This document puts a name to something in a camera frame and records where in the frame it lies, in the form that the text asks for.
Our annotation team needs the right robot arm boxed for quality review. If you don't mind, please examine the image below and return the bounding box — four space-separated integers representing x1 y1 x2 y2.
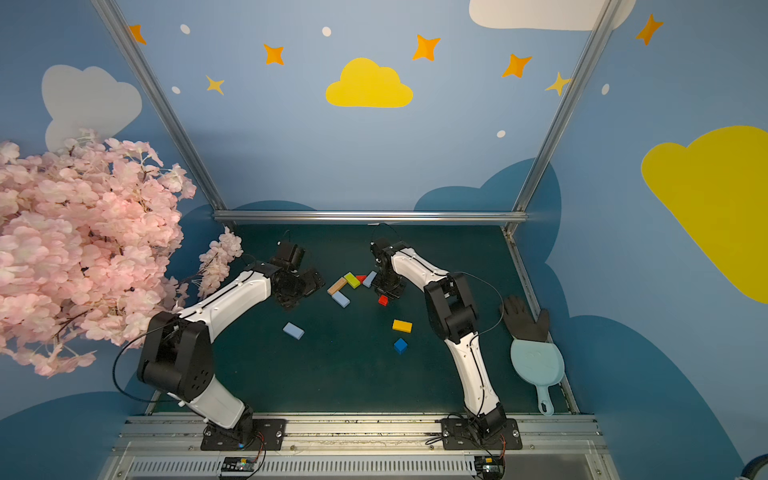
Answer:
370 238 506 442

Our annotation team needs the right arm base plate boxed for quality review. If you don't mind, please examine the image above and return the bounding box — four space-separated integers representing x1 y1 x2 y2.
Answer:
439 416 523 451

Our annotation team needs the black rubber glove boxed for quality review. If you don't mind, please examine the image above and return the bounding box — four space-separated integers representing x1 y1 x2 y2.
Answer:
499 296 550 342

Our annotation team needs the yellow rectangular block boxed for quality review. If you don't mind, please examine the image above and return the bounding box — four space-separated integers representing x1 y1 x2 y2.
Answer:
392 319 413 334

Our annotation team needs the light blue block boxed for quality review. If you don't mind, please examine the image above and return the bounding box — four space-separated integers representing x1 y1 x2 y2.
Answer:
362 271 377 288
331 291 350 308
283 322 305 340

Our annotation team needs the natural wood block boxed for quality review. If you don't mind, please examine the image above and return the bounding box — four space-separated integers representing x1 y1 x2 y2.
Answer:
327 277 347 296

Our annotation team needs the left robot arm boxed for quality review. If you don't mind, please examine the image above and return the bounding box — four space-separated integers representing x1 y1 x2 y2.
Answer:
137 263 325 448

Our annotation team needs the blue cube block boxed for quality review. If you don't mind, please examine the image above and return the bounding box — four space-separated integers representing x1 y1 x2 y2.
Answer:
394 338 408 355

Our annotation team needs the aluminium back frame bar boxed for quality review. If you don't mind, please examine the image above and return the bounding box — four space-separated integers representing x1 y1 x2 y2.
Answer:
213 210 527 225

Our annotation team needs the light blue dustpan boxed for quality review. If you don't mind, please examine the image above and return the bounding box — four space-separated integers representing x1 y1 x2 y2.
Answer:
510 338 565 416

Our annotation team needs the left controller board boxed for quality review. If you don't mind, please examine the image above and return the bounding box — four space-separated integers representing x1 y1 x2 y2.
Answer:
220 456 258 476

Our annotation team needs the aluminium front rail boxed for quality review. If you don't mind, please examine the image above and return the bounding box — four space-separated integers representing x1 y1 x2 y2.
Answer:
99 413 619 479

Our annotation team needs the pink cherry blossom tree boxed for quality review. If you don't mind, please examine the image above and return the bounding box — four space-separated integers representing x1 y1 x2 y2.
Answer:
1 131 243 377

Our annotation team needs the right controller board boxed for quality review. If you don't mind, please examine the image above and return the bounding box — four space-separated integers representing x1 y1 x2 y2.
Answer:
473 455 505 480

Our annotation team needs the lime green rectangular block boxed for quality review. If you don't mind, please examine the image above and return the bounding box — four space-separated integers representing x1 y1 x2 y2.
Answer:
344 273 361 289

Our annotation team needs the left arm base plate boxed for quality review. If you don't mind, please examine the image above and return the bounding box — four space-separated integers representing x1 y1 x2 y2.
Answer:
200 417 287 452

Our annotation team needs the controller board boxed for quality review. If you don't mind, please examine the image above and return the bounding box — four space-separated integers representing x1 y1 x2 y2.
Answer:
220 456 258 476
473 455 505 480

